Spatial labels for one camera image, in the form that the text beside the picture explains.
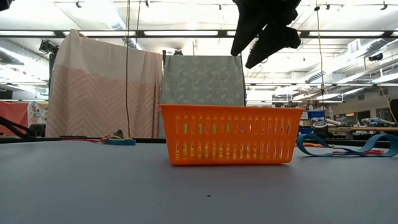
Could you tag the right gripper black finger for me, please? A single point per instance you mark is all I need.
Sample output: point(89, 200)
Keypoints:
point(270, 42)
point(247, 31)

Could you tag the orange plastic basket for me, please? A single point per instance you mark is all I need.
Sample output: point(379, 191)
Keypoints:
point(217, 110)

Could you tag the blue rubber band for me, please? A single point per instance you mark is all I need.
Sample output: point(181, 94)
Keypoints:
point(121, 142)
point(303, 144)

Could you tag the red rubber band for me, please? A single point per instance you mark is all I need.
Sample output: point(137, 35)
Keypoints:
point(367, 152)
point(96, 140)

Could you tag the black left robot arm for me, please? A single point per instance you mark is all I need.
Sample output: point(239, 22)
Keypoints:
point(4, 3)

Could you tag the top-right rubber band pile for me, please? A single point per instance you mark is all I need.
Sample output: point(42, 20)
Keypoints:
point(314, 144)

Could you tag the yellow rubber band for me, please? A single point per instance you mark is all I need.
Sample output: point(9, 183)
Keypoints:
point(119, 137)

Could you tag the green leaf-print cloth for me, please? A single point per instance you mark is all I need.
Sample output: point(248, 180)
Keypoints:
point(192, 81)

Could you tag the blue storage bin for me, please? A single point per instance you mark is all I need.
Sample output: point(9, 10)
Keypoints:
point(306, 131)
point(317, 114)

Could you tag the black cylinder roll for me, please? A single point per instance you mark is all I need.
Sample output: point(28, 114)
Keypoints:
point(320, 129)

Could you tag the black ceiling device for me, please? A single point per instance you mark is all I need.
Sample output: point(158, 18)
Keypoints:
point(375, 57)

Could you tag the wooden workbench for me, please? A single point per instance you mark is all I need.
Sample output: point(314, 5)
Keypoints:
point(357, 128)

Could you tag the grey machine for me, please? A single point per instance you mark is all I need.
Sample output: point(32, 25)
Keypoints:
point(373, 121)

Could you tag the black clamp knob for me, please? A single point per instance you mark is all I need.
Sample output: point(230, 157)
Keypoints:
point(118, 133)

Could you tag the pink chevron cloth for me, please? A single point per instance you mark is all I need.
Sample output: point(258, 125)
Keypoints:
point(93, 93)

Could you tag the black spotlight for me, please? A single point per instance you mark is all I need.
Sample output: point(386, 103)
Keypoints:
point(46, 46)

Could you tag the grey-blue table mat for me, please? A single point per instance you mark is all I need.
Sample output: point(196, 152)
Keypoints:
point(93, 186)

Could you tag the pale floral cloth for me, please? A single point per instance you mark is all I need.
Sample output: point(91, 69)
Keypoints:
point(37, 112)

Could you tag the plain red cloth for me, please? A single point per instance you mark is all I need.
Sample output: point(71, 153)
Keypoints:
point(14, 115)

